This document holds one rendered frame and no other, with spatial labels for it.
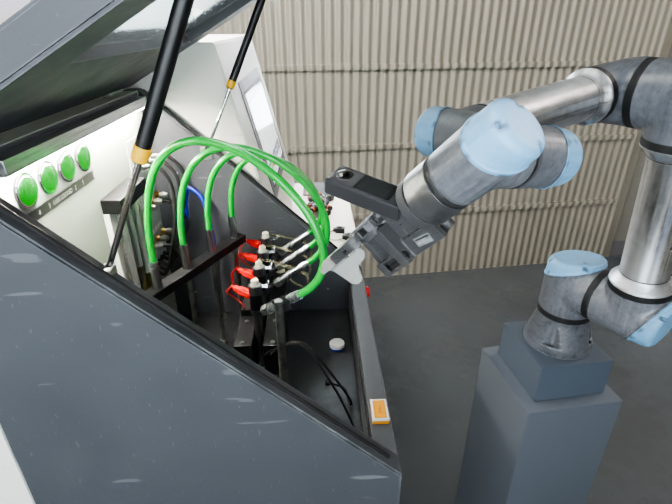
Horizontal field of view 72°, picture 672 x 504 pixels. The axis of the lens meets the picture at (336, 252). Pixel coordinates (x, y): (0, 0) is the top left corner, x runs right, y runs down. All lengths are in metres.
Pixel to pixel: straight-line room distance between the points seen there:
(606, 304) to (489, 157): 0.65
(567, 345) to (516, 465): 0.33
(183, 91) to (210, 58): 0.10
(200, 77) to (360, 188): 0.70
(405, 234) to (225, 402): 0.34
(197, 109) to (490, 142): 0.88
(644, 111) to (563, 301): 0.43
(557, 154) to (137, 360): 0.58
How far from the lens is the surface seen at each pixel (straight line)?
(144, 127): 0.56
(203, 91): 1.23
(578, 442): 1.35
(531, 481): 1.39
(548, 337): 1.19
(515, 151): 0.49
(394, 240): 0.62
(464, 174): 0.51
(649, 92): 0.92
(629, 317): 1.08
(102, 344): 0.68
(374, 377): 0.97
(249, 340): 1.03
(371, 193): 0.61
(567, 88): 0.85
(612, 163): 3.68
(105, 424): 0.78
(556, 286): 1.13
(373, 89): 2.82
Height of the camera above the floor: 1.60
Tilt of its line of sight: 27 degrees down
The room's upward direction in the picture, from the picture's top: straight up
